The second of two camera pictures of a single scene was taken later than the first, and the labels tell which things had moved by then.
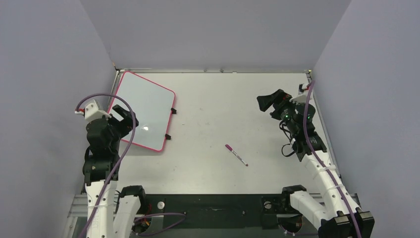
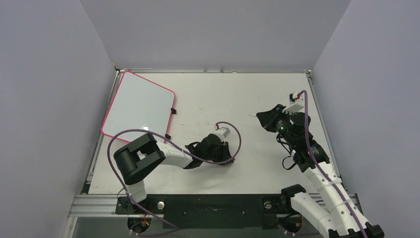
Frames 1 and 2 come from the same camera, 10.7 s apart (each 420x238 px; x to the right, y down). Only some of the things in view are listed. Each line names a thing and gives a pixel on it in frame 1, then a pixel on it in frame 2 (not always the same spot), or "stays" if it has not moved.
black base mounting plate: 234,211 stays
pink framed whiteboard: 153,103 stays
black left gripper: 126,124 → 224,148
